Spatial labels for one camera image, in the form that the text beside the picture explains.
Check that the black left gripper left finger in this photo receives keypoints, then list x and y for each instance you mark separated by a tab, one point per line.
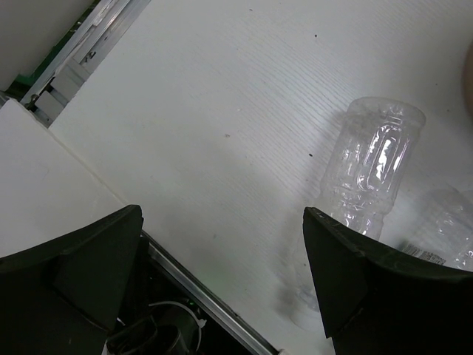
64	296

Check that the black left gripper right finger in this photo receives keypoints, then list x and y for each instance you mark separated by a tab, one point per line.
374	299

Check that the green white label bottle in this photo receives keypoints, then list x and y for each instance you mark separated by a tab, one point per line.
443	233

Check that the clear unlabeled plastic bottle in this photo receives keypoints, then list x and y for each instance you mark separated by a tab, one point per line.
364	173

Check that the aluminium frame rail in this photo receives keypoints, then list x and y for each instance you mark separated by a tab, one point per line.
83	52

